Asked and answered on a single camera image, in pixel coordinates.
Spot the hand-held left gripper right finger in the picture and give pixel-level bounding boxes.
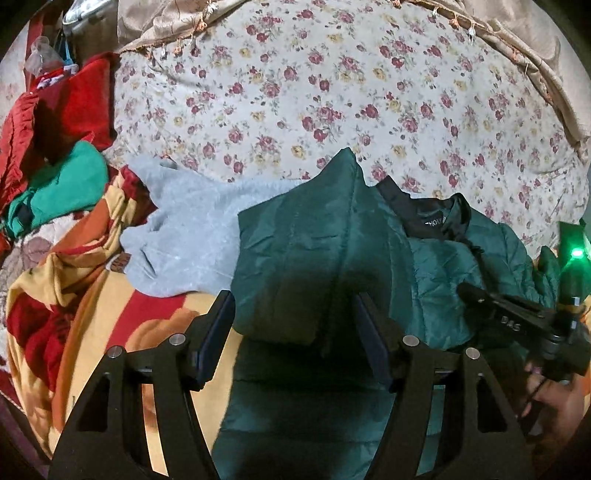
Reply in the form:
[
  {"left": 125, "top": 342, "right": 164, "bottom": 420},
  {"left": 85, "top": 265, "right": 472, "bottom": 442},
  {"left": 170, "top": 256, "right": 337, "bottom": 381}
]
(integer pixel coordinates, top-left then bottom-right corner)
[{"left": 353, "top": 292, "right": 532, "bottom": 480}]

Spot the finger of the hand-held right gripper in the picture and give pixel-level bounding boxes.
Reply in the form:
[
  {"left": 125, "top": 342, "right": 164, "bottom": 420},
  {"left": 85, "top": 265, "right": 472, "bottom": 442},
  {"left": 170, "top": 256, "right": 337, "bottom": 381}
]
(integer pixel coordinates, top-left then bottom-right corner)
[{"left": 457, "top": 282, "right": 557, "bottom": 335}]

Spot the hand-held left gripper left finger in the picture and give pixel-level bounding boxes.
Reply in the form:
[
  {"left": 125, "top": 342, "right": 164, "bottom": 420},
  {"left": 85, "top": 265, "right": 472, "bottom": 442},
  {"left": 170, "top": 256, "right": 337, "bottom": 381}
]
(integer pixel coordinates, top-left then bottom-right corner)
[{"left": 48, "top": 290, "right": 238, "bottom": 480}]

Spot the dark green puffer jacket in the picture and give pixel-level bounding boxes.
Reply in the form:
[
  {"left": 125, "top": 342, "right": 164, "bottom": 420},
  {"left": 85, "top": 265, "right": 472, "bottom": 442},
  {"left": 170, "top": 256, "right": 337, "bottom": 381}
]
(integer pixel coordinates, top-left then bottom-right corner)
[{"left": 212, "top": 148, "right": 561, "bottom": 480}]

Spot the person's right hand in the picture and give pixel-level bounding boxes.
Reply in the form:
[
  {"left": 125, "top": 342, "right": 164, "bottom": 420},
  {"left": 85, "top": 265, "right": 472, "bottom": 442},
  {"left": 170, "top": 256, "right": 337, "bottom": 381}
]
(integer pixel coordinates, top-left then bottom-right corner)
[{"left": 522, "top": 364, "right": 587, "bottom": 446}]

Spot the grey fleece garment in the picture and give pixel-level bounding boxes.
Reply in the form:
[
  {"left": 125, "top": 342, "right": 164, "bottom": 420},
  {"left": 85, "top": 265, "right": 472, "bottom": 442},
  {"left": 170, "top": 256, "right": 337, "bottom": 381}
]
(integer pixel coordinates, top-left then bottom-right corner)
[{"left": 119, "top": 154, "right": 296, "bottom": 298}]

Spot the orange yellow printed blanket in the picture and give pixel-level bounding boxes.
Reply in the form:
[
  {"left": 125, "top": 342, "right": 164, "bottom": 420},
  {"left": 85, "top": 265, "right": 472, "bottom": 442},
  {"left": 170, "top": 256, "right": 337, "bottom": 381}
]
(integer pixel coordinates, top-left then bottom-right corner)
[{"left": 0, "top": 166, "right": 245, "bottom": 476}]

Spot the teal green garment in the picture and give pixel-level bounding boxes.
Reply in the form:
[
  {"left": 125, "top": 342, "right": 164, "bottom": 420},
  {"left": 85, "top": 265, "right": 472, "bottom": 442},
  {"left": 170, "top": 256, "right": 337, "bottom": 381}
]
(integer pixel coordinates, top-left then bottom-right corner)
[{"left": 4, "top": 141, "right": 109, "bottom": 238}]

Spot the floral quilt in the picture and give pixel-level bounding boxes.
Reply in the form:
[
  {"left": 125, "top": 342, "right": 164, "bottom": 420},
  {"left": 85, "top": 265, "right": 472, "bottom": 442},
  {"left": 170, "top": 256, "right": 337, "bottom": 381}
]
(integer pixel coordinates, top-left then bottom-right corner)
[{"left": 108, "top": 0, "right": 589, "bottom": 259}]

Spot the red velvet cloth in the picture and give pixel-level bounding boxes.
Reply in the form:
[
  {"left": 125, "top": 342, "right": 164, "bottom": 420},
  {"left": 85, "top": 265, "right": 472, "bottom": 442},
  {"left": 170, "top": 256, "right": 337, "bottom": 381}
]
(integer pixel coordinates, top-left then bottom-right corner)
[{"left": 0, "top": 51, "right": 121, "bottom": 204}]

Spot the beige tasselled curtain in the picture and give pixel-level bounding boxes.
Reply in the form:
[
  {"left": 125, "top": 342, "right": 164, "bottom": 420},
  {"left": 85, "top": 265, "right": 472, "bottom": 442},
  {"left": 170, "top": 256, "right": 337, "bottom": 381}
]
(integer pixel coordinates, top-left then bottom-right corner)
[{"left": 115, "top": 0, "right": 591, "bottom": 148}]

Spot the clear plastic bottle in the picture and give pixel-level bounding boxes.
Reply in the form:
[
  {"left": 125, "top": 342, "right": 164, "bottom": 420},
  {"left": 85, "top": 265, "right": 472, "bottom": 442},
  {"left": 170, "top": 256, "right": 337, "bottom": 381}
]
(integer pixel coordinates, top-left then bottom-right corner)
[{"left": 25, "top": 37, "right": 62, "bottom": 75}]

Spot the silver metal object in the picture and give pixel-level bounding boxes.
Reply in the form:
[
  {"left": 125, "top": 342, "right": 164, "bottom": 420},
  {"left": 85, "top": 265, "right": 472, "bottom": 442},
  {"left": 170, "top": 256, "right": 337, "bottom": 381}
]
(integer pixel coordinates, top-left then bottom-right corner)
[{"left": 62, "top": 0, "right": 116, "bottom": 35}]

